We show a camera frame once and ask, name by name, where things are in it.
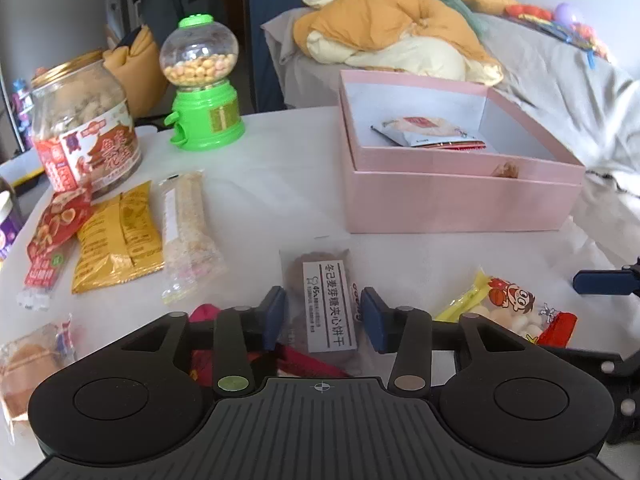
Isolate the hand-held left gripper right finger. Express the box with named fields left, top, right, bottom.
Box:
left=360, top=287, right=527, bottom=400

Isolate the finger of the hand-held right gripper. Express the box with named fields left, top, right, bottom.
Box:
left=572, top=259, right=640, bottom=297
left=538, top=343, right=640, bottom=380

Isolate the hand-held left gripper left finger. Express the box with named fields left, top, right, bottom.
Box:
left=121, top=286, right=289, bottom=400

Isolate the brown biscuit packet white label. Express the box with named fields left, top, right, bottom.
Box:
left=278, top=247, right=372, bottom=379

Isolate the magenta snack packet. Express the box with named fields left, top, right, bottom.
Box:
left=188, top=303, right=352, bottom=387

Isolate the cartoon print candy packet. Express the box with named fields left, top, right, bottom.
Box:
left=432, top=267, right=579, bottom=347

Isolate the pink cardboard box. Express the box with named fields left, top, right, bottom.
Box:
left=337, top=70, right=586, bottom=235

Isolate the yellow snack packet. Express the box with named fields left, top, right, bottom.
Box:
left=71, top=180, right=166, bottom=295

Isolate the clear rice bar packet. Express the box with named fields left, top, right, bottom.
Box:
left=158, top=170, right=224, bottom=305

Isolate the thin red packet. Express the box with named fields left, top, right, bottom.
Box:
left=425, top=140, right=486, bottom=152

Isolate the white snack packet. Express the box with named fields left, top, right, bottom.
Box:
left=370, top=115, right=474, bottom=147

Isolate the grey bed sheet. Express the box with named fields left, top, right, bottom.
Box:
left=260, top=7, right=640, bottom=273

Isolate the green gumball dispenser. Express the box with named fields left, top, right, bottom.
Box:
left=159, top=13, right=246, bottom=152

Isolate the red snack packet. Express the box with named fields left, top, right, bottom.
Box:
left=15, top=184, right=94, bottom=312

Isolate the dark blue headboard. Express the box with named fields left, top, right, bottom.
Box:
left=247, top=0, right=332, bottom=114

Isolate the colourful toy pile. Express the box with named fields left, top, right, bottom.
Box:
left=502, top=3, right=614, bottom=69

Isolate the clear cake packet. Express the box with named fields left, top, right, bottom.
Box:
left=0, top=314, right=77, bottom=436

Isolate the plastic jar gold lid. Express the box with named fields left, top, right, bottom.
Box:
left=30, top=50, right=144, bottom=197

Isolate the purple ball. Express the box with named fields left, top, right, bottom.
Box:
left=553, top=2, right=584, bottom=26

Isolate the purple bottle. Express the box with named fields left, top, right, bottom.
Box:
left=0, top=177, right=24, bottom=262

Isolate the yellow beanbag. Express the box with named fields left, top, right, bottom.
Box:
left=102, top=25, right=169, bottom=117

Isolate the orange and cream quilt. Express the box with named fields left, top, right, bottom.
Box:
left=292, top=0, right=504, bottom=87

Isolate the colourful shelf clutter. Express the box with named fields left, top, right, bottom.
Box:
left=9, top=77, right=37, bottom=137

